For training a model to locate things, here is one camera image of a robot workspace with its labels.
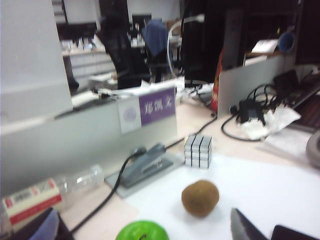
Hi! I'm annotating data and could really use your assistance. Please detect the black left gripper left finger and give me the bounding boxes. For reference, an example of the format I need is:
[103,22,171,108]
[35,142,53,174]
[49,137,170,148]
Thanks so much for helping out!
[9,207,75,240]

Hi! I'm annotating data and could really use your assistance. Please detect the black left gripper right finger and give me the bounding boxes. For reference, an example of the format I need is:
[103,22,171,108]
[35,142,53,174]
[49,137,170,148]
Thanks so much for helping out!
[230,208,269,240]

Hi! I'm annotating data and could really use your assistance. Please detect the black smartphone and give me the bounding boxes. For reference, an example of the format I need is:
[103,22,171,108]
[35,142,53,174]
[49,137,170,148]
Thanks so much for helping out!
[270,224,320,240]

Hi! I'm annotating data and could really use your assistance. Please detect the clear bottle red label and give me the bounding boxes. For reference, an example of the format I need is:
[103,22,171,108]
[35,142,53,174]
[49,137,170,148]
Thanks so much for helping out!
[1,163,106,226]

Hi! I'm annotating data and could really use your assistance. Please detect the white paper sheet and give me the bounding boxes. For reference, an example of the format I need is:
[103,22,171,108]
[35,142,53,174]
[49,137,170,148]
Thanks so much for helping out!
[124,149,320,240]

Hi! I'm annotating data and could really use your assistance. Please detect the fuzzy brown kiwi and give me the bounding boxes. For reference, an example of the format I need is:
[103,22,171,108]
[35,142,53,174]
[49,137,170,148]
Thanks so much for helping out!
[181,179,221,218]

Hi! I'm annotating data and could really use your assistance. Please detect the silver mirror cube puzzle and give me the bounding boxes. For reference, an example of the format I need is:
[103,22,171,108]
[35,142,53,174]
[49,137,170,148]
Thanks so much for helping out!
[184,134,214,170]

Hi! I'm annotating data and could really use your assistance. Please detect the frosted glass desk partition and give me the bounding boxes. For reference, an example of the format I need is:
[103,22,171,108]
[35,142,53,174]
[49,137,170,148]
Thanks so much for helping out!
[0,98,179,197]

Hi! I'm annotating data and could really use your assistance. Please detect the green plastic apple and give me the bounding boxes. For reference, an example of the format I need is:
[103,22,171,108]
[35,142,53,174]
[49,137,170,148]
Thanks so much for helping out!
[114,219,171,240]

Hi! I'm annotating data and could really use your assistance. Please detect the grey stapler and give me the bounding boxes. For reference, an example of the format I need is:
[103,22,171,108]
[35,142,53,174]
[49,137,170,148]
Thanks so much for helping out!
[121,142,175,189]

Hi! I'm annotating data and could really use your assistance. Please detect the white crumpled tissue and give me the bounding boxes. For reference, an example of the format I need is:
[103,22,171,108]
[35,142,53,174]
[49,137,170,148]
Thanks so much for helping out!
[240,104,302,141]

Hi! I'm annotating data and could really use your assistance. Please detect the black power brick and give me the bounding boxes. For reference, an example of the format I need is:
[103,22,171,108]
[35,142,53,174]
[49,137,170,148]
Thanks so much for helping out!
[238,99,266,125]

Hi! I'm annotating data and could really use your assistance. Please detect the red orange snack bag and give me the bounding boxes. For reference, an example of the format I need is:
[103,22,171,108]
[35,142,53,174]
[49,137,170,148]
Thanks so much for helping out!
[210,48,225,114]

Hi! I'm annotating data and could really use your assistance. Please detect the grey side partition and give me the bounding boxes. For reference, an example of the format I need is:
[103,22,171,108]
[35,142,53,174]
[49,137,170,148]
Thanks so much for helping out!
[216,53,296,119]

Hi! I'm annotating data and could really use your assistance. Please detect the purple white name plate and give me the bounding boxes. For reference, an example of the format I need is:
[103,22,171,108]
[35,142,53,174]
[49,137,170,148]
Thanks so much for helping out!
[116,86,178,136]

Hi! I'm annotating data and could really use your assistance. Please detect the loose white papers pile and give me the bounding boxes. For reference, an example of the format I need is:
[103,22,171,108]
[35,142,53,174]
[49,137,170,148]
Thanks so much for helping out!
[89,76,186,99]

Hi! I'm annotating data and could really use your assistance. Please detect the large white board panel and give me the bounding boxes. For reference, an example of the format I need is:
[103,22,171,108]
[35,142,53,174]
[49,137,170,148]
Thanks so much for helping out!
[0,0,74,121]

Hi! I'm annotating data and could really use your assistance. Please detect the blue round cup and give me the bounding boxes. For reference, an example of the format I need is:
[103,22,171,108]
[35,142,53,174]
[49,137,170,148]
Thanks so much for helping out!
[278,30,296,54]

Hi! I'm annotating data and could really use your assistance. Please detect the black mesh office chair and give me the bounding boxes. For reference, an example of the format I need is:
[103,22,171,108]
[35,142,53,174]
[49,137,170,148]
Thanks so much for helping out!
[99,14,154,90]

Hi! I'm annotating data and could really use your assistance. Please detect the blue jacket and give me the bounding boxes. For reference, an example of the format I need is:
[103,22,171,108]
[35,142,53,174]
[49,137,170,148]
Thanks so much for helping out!
[141,18,170,58]

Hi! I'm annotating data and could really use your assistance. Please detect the thick black cable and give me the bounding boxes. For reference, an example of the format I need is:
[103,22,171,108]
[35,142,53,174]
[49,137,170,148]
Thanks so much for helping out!
[70,146,148,234]

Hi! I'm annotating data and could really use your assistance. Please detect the black looped cable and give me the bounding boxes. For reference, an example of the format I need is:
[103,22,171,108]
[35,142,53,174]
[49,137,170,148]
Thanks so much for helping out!
[220,113,264,143]

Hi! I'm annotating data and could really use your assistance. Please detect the white looped cable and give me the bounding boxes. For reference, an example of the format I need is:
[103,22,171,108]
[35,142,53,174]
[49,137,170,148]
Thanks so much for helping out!
[166,13,206,77]

